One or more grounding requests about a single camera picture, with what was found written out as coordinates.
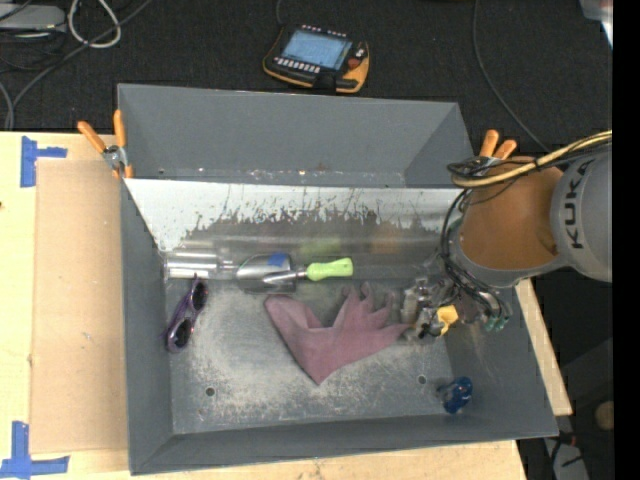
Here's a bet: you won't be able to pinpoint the metal scoop with green handle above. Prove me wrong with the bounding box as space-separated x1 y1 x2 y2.
235 252 355 295

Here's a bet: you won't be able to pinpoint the purple sunglasses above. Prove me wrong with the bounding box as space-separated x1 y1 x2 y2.
164 276 209 354

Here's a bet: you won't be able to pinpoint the grey metal bin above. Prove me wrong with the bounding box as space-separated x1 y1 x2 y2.
117 83 560 476

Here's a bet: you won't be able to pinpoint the blue clear glass figure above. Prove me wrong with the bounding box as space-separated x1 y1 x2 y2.
436 376 474 415

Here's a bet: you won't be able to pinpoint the clear glass bottle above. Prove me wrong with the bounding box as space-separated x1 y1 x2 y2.
163 249 237 282

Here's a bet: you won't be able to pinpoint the pink cloth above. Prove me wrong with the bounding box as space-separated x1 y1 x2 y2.
263 282 417 386

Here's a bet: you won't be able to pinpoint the brown cardboard board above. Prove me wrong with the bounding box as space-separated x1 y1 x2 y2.
28 159 130 455

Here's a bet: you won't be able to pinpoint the small yellow block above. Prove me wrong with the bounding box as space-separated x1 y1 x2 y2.
436 304 460 330

